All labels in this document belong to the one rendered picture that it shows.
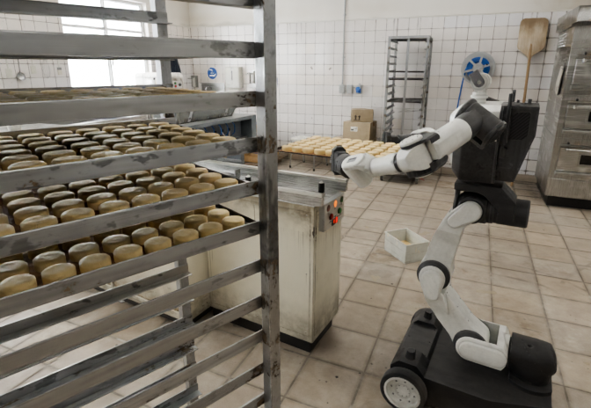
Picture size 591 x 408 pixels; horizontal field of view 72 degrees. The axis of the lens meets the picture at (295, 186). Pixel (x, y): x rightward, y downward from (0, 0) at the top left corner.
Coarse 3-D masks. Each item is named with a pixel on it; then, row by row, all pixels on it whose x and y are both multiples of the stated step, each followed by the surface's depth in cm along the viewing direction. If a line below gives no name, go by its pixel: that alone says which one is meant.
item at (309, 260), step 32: (320, 192) 210; (288, 224) 200; (224, 256) 228; (256, 256) 216; (288, 256) 205; (320, 256) 205; (224, 288) 234; (256, 288) 222; (288, 288) 210; (320, 288) 211; (256, 320) 228; (288, 320) 216; (320, 320) 217
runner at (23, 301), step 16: (256, 224) 86; (192, 240) 77; (208, 240) 79; (224, 240) 82; (144, 256) 71; (160, 256) 73; (176, 256) 75; (96, 272) 66; (112, 272) 67; (128, 272) 69; (32, 288) 60; (48, 288) 61; (64, 288) 63; (80, 288) 65; (0, 304) 58; (16, 304) 59; (32, 304) 60
